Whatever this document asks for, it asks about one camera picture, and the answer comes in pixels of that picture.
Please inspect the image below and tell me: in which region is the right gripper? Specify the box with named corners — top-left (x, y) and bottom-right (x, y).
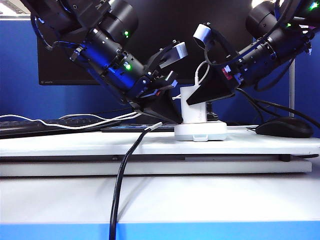
top-left (186, 53), bottom-right (251, 106)

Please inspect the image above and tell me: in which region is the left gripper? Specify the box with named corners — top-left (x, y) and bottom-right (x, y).
top-left (126, 71), bottom-right (183, 125)

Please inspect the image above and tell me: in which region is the white charger cable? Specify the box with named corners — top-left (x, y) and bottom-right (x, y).
top-left (0, 61), bottom-right (210, 130)

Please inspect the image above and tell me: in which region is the white charger block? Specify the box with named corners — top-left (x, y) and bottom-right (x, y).
top-left (180, 86), bottom-right (207, 125)

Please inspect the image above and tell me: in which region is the white power socket strip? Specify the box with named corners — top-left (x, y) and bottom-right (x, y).
top-left (174, 120), bottom-right (228, 142)

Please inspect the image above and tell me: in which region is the black computer mouse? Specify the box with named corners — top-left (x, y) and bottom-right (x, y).
top-left (254, 116), bottom-right (314, 139)

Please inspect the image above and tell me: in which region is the thick white raised board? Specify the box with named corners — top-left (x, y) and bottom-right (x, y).
top-left (0, 124), bottom-right (320, 158)

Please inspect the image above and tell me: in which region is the thin white base board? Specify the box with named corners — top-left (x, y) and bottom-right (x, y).
top-left (0, 159), bottom-right (313, 178)

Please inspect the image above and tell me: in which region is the black computer monitor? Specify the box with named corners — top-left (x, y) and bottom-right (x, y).
top-left (37, 0), bottom-right (253, 133)

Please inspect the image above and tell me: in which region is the black computer keyboard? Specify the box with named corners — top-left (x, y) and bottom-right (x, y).
top-left (0, 117), bottom-right (121, 140)

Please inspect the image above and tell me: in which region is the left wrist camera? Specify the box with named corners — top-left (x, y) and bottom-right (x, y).
top-left (158, 41), bottom-right (189, 70)

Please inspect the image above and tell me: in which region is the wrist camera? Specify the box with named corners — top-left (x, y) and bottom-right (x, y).
top-left (158, 41), bottom-right (189, 70)
top-left (192, 22), bottom-right (213, 47)

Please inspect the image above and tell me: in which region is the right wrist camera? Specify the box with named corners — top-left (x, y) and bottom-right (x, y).
top-left (192, 22), bottom-right (213, 47)

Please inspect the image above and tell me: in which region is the silver partition post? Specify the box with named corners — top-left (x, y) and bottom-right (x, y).
top-left (288, 58), bottom-right (296, 118)

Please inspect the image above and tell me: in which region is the thick black power cable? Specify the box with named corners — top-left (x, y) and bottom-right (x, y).
top-left (108, 122), bottom-right (165, 240)

